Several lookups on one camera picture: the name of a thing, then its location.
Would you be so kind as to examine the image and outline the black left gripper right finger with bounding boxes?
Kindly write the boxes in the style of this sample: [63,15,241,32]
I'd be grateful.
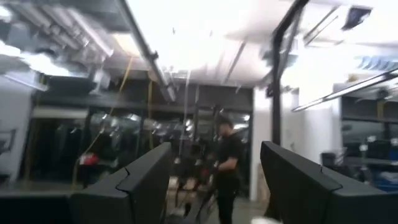
[260,141,390,224]

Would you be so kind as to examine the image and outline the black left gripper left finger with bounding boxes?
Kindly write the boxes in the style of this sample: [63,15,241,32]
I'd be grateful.
[70,141,173,224]

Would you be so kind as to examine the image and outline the small red box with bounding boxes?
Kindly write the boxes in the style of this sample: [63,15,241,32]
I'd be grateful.
[78,153,100,166]

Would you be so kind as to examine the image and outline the person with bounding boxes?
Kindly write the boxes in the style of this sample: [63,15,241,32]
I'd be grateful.
[212,119,246,224]

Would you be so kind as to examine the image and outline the long led light bar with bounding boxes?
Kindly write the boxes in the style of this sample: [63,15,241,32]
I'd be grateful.
[291,68,398,113]

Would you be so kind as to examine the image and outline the long ceiling light strip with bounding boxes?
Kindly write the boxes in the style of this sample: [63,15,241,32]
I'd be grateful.
[116,0,178,104]

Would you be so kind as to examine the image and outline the yellow cable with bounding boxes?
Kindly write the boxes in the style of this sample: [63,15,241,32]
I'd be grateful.
[70,55,135,191]

